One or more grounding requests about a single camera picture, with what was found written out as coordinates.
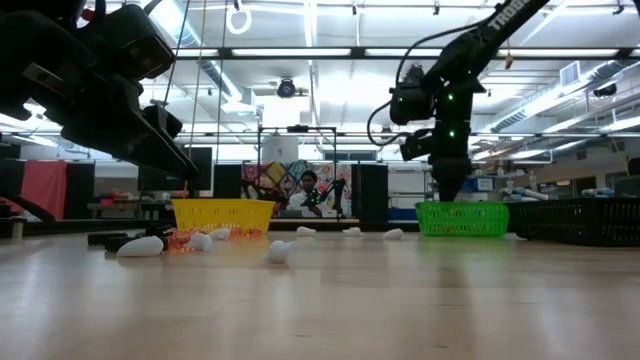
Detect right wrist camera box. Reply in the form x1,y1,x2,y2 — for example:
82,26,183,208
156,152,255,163
388,82,435,127

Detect red hanging cloth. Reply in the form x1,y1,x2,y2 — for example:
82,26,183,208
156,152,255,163
20,159,69,221

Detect black room panel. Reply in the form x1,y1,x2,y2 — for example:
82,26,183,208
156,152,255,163
64,162,96,221
351,163,390,224
213,163,243,200

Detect yellow hanging rope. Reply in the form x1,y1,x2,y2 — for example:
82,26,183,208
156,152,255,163
182,0,208,200

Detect black computer monitor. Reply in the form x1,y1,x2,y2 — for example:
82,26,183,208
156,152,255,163
137,146,213,192

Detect black plastic basket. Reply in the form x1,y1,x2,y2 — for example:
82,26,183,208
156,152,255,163
504,197,640,248

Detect white hanging ring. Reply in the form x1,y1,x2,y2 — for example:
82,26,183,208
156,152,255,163
225,0,253,36

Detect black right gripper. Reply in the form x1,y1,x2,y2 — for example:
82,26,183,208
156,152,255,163
398,118,475,203

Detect white ceiling vent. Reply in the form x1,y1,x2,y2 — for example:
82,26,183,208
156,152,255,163
559,60,581,87

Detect white tube bundle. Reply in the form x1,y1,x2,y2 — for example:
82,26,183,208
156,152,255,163
502,186,549,201

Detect white board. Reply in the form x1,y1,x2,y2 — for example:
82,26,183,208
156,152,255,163
261,135,300,164

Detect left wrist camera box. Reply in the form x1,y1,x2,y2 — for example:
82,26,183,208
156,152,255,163
74,3,177,82

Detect green plastic basket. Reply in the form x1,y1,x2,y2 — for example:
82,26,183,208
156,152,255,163
414,200,510,238

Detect person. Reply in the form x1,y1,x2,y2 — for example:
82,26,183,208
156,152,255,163
287,169,326,219

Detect cluttered background desk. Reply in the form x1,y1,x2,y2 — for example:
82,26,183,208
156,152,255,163
87,192,174,221

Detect black table edge rail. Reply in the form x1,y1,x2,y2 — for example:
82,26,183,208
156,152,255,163
0,218,421,236

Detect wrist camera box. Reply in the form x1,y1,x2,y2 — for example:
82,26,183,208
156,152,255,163
388,82,435,127
74,3,177,82

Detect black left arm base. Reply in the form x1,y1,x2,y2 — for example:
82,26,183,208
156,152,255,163
0,193,56,224

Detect blue storage bin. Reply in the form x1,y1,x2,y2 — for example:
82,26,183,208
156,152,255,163
460,177,496,192

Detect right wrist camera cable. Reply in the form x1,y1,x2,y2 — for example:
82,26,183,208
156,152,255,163
366,19,496,149

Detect colourful patchwork quilt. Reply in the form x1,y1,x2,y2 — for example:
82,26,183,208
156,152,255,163
241,160,353,201

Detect black overhead beam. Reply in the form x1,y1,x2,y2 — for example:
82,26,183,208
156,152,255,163
172,47,640,61

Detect yellow plastic basket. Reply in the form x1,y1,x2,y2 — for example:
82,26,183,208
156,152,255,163
169,198,276,234

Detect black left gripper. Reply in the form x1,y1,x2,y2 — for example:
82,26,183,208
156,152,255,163
0,9,201,181

